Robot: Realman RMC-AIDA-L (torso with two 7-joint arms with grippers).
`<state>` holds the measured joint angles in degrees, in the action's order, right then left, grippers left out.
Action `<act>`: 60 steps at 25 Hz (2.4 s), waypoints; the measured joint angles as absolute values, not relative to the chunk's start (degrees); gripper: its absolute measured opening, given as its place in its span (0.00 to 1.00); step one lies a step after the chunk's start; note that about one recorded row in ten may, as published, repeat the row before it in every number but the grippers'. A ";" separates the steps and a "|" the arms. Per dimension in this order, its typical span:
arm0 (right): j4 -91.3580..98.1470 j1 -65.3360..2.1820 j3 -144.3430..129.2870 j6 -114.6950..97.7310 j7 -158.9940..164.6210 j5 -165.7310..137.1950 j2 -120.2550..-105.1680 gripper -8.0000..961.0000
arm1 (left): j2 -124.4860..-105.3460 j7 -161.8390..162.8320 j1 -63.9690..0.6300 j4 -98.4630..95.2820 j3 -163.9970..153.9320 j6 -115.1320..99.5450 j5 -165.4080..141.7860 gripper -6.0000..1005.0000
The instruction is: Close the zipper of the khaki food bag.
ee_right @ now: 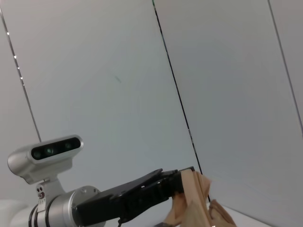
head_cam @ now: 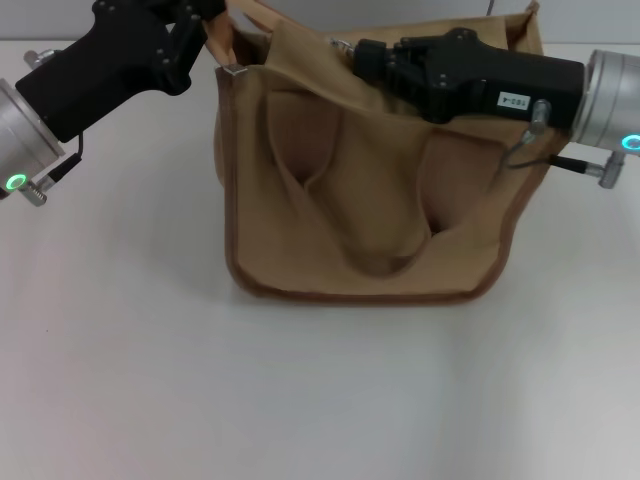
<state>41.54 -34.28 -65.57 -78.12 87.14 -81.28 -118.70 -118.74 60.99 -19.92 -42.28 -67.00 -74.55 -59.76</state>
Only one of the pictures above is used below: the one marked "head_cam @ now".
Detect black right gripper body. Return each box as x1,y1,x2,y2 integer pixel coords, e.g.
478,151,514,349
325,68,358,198
423,26,587,130

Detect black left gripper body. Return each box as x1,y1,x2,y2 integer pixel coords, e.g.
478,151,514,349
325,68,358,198
13,0,187,143

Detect silver zipper pull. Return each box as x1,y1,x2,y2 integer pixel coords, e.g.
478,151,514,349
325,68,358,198
328,37,359,57

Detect khaki fabric food bag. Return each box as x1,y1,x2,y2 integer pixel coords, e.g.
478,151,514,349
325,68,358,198
207,0,577,305

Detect right gripper cable with connector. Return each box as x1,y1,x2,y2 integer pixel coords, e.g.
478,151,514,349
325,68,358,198
498,98,627,190

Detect gripper cable with connector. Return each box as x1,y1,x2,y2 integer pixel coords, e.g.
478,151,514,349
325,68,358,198
498,98,627,190
21,131,85,210

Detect left gripper cable with connector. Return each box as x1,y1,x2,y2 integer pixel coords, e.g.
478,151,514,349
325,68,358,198
21,131,85,210

